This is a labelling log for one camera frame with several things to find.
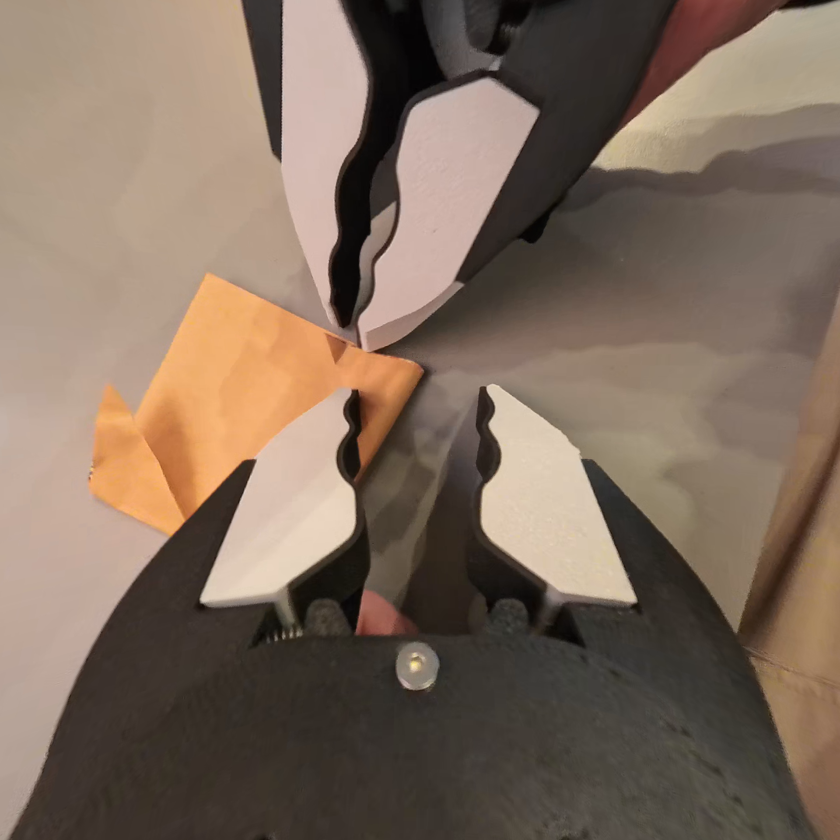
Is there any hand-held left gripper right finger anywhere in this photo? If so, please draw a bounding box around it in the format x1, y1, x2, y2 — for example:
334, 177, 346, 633
469, 384, 639, 631

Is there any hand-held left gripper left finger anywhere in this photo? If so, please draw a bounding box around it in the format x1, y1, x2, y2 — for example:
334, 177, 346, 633
199, 388, 367, 626

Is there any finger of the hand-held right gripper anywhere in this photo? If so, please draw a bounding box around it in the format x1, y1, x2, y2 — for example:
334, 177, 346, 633
281, 0, 403, 330
356, 74, 543, 353

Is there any orange paper sheet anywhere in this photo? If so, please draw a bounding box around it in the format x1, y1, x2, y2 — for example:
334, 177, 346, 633
87, 272, 426, 536

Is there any person's right hand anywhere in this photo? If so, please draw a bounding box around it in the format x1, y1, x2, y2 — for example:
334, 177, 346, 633
622, 0, 790, 127

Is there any person's left hand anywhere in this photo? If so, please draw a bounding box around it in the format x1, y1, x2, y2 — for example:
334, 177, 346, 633
356, 589, 419, 636

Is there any person's beige clothing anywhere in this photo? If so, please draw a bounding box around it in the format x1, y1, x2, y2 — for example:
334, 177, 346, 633
737, 315, 840, 840

